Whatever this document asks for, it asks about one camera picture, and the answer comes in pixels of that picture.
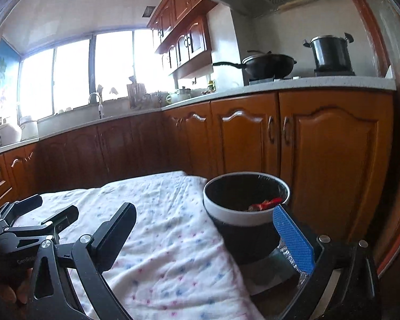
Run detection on red snack bag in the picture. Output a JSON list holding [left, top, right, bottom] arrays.
[[248, 197, 283, 212]]

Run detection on wooden lower kitchen cabinets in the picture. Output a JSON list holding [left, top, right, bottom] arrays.
[[0, 89, 393, 241]]

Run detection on left hand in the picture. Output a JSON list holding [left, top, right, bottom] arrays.
[[0, 269, 32, 306]]

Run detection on white floral tablecloth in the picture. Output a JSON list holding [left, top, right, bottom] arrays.
[[16, 171, 261, 319]]

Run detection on black bin with white rim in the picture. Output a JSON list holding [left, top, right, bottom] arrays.
[[203, 171, 290, 265]]

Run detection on chrome sink faucet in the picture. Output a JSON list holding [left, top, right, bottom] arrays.
[[89, 92, 104, 119]]

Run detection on knife block with utensils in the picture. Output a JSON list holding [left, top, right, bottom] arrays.
[[126, 75, 146, 108]]

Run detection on black stock pot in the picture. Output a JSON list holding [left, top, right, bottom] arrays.
[[303, 33, 354, 74]]

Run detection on black wok with handle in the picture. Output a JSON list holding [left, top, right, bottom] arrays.
[[212, 51, 297, 80]]

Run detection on wooden upper wall cabinets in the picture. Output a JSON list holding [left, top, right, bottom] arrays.
[[147, 0, 217, 80]]

